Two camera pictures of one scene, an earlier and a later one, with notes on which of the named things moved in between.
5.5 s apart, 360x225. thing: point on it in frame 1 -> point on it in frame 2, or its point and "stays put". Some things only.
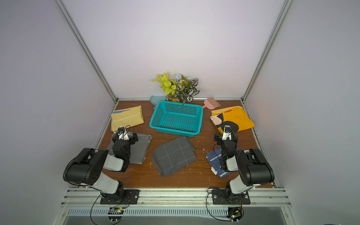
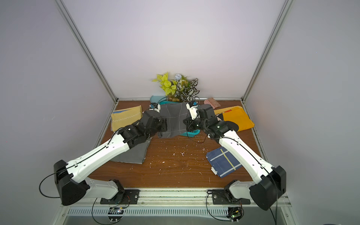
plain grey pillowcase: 138,150 stays put
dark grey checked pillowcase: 173,155 -> 174,114
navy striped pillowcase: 213,158 stays put
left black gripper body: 131,141 -> 159,126
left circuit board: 115,214 stays put
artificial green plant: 181,89 stays put
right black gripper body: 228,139 -> 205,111
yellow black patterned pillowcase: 236,116 stays put
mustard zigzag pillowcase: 126,117 stays put
